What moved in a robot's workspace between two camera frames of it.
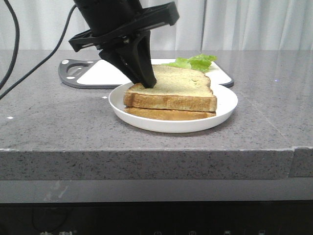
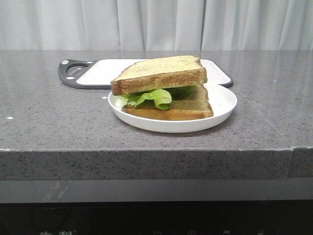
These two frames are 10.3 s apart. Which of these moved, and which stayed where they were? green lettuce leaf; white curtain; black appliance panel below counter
Moved: green lettuce leaf
Stayed: white curtain; black appliance panel below counter
